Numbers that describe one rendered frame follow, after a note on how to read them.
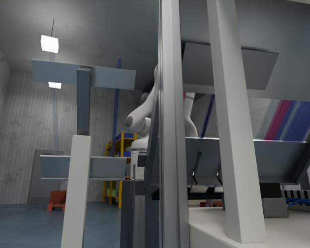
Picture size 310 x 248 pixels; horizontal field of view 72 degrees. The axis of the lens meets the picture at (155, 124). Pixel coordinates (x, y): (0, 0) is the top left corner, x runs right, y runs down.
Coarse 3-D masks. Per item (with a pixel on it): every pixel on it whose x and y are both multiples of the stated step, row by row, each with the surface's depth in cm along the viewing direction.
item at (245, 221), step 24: (216, 0) 30; (216, 24) 30; (216, 48) 30; (240, 48) 29; (216, 72) 29; (240, 72) 28; (216, 96) 29; (240, 96) 26; (240, 120) 26; (240, 144) 25; (240, 168) 24; (240, 192) 23; (240, 216) 22; (240, 240) 22; (264, 240) 22
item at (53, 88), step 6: (54, 54) 70; (54, 60) 71; (54, 84) 74; (54, 90) 75; (54, 96) 76; (54, 102) 76; (54, 108) 77; (54, 114) 78; (54, 120) 79; (54, 126) 80; (54, 132) 81; (54, 138) 82
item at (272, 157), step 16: (192, 144) 82; (208, 144) 83; (256, 144) 87; (272, 144) 88; (288, 144) 89; (304, 144) 90; (192, 160) 86; (208, 160) 87; (256, 160) 91; (272, 160) 92; (288, 160) 93; (192, 176) 90; (208, 176) 91; (272, 176) 97; (288, 176) 98
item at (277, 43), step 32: (192, 0) 59; (256, 0) 61; (288, 0) 62; (192, 32) 63; (256, 32) 65; (288, 32) 66; (192, 64) 63; (256, 64) 66; (288, 64) 72; (256, 96) 76; (288, 96) 78
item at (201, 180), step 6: (156, 180) 86; (192, 180) 88; (198, 180) 89; (204, 180) 89; (210, 180) 90; (216, 180) 90; (264, 180) 94; (270, 180) 95; (276, 180) 95; (282, 180) 96; (288, 180) 96
